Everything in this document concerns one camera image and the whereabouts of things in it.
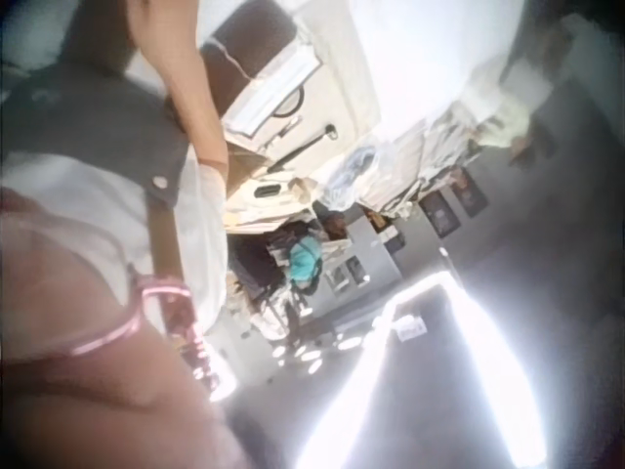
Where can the white tray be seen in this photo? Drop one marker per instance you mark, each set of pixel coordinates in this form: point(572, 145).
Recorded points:
point(273, 93)

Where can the dark framed picture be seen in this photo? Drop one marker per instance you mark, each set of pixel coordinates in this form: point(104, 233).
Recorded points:
point(470, 193)
point(439, 215)

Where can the teal bag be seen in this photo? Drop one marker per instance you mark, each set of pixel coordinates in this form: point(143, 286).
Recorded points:
point(305, 261)

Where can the beige cabinet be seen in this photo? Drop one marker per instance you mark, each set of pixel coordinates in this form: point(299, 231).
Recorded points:
point(342, 93)

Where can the cluttered rack of goods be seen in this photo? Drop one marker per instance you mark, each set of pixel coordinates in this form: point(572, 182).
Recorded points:
point(268, 273)

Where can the brown panel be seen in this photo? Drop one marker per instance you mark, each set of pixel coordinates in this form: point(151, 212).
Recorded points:
point(244, 39)

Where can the clear plastic bag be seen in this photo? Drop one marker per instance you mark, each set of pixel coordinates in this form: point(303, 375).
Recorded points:
point(359, 171)

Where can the white paper label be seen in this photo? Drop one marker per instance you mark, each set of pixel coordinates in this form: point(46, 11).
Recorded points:
point(411, 330)

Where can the heap of papers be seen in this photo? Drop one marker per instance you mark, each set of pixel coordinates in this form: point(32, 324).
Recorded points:
point(434, 146)

